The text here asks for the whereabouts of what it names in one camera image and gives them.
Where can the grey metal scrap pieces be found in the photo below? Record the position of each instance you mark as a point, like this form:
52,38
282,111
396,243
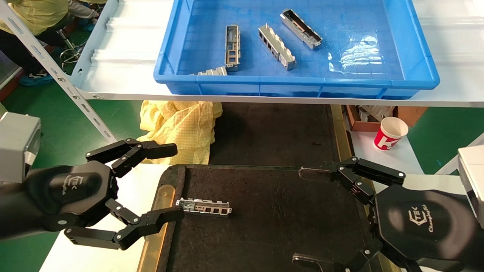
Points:
374,112

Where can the clear plastic film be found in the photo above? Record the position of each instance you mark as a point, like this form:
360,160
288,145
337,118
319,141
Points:
359,53

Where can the person in yellow gown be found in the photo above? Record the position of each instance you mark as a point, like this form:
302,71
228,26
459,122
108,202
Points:
34,15

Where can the person with grey sleeve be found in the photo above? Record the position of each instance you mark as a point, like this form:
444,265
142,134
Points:
81,9

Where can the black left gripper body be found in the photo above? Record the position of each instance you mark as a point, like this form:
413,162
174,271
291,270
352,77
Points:
72,192

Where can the white ridged plastic sheet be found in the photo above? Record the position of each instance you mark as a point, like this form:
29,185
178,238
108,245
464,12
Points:
128,34

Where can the grey metal cage part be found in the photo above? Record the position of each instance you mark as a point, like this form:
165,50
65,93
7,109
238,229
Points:
232,49

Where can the dark channel metal part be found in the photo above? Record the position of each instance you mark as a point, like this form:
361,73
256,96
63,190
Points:
302,30

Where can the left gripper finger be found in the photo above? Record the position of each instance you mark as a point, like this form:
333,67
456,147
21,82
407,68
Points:
151,223
143,149

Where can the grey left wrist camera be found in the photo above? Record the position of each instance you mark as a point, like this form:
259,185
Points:
17,143

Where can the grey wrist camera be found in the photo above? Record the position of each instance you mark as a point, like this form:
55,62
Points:
472,181
17,143

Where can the blue plastic bin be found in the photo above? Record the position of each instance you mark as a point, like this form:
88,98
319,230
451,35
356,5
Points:
211,37

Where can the yellow garment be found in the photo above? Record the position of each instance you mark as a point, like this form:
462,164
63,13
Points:
181,128

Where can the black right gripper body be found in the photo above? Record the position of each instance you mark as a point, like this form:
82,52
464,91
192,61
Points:
423,223

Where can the cardboard box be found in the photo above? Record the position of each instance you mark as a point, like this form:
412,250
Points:
410,113

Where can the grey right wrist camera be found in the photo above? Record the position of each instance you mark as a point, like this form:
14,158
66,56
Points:
472,181

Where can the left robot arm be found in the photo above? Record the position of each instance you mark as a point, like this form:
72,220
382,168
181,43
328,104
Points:
11,211

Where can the metal shield part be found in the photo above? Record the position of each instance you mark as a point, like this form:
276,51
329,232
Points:
204,208

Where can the silver metal bracket part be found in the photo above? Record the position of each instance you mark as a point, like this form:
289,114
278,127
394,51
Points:
213,71

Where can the black mat with yellow edge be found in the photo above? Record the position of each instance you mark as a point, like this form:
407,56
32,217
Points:
272,136

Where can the red paper cup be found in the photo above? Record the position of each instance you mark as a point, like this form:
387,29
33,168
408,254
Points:
389,136

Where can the blue shoe cover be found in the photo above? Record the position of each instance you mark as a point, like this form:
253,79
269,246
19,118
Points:
36,79

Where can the rolling stool base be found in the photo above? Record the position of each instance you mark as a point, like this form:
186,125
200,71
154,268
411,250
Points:
65,39

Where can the grey metal shelf rack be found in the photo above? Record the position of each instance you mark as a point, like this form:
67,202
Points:
124,81

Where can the silver port cage part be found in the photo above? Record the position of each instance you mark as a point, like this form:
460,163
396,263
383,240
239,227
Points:
276,45

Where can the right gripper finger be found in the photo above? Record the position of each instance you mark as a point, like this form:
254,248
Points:
321,264
374,172

